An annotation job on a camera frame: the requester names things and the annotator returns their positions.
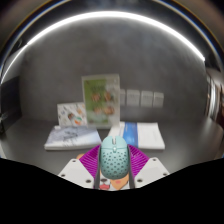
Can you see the white light strip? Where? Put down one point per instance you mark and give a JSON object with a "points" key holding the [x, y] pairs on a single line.
{"points": [[110, 13]]}

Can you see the white wall socket plates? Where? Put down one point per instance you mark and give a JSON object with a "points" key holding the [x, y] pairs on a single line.
{"points": [[141, 98]]}

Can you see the green printed standing sign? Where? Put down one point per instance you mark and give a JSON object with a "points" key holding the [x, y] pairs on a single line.
{"points": [[101, 100]]}

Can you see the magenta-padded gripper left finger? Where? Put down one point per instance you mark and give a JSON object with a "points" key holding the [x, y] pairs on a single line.
{"points": [[89, 158]]}

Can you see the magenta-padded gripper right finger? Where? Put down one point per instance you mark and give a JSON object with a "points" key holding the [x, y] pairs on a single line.
{"points": [[138, 158]]}

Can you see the grey patterned book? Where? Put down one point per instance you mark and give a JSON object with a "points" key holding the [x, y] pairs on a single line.
{"points": [[71, 136]]}

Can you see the black wall panel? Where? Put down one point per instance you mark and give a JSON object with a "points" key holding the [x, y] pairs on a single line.
{"points": [[9, 101]]}

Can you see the white book with blue band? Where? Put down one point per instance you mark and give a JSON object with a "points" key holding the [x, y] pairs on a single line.
{"points": [[146, 135]]}

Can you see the white sticker sheet card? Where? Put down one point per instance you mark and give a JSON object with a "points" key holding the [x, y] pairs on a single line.
{"points": [[71, 114]]}

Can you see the mint green computer mouse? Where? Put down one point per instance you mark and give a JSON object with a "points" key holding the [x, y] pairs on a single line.
{"points": [[114, 156]]}

